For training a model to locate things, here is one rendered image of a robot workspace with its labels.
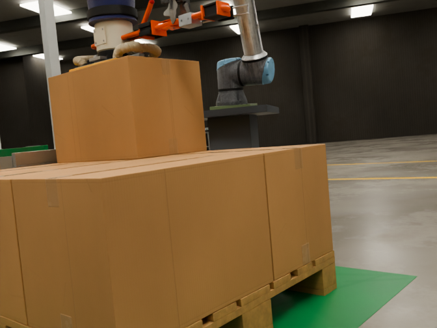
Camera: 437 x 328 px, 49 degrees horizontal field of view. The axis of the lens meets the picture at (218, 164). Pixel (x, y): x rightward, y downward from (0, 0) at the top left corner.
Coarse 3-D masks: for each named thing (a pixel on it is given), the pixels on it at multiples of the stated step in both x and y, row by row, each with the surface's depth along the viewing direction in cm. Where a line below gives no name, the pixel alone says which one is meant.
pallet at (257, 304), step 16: (304, 272) 161; (320, 272) 171; (272, 288) 147; (288, 288) 181; (304, 288) 176; (320, 288) 172; (240, 304) 135; (256, 304) 140; (0, 320) 138; (208, 320) 127; (224, 320) 129; (240, 320) 135; (256, 320) 140
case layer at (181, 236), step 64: (0, 192) 130; (64, 192) 109; (128, 192) 105; (192, 192) 121; (256, 192) 141; (320, 192) 171; (0, 256) 134; (64, 256) 112; (128, 256) 105; (192, 256) 120; (256, 256) 141; (320, 256) 170; (64, 320) 115; (128, 320) 104; (192, 320) 120
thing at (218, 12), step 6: (204, 6) 177; (210, 6) 176; (216, 6) 175; (204, 12) 178; (210, 12) 177; (216, 12) 175; (222, 12) 175; (228, 12) 178; (204, 18) 178; (210, 18) 179; (216, 18) 180; (222, 18) 180
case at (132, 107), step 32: (96, 64) 196; (128, 64) 182; (160, 64) 194; (192, 64) 209; (64, 96) 214; (96, 96) 198; (128, 96) 184; (160, 96) 194; (192, 96) 208; (64, 128) 217; (96, 128) 200; (128, 128) 186; (160, 128) 194; (192, 128) 208; (64, 160) 219; (96, 160) 203
